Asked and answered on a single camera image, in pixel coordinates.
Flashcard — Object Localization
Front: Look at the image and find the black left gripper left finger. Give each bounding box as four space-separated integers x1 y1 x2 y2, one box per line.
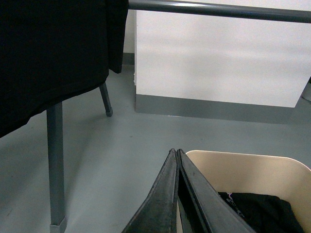
123 149 179 233

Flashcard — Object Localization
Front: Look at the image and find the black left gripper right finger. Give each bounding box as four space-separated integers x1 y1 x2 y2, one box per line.
177 149 254 233

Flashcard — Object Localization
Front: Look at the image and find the beige plastic laundry hamper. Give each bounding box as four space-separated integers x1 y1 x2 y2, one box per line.
177 150 311 233

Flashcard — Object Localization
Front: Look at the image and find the black printed t-shirt in hamper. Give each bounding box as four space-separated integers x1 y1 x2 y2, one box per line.
219 192 304 233

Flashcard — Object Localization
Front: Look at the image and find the grey metal clothes rack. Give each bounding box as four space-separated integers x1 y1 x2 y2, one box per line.
47 0 311 233

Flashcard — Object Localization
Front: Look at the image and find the black garment hanging on rack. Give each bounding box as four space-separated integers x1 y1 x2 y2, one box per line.
0 0 129 136

